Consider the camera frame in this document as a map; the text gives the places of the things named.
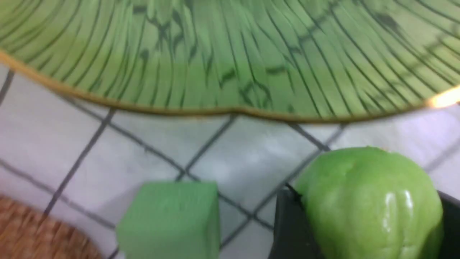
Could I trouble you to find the green leaf-shaped glass plate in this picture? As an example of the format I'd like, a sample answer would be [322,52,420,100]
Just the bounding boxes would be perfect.
[0,0,460,123]

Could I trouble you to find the white black-grid tablecloth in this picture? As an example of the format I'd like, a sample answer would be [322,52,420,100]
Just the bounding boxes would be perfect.
[0,66,459,259]

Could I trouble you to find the light green toy gourd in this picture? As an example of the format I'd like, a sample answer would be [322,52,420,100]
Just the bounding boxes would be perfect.
[294,146,443,259]

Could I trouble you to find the woven wicker basket green lining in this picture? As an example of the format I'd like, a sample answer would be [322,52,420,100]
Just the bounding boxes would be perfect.
[0,195,102,259]

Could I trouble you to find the green foam cube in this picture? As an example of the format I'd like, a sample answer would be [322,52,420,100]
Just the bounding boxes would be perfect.
[116,181,221,259]

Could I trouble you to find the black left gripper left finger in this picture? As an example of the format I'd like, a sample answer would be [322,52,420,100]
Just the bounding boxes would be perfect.
[268,185,324,259]

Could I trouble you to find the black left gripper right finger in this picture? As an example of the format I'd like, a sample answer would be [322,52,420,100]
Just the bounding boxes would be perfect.
[438,191,460,259]

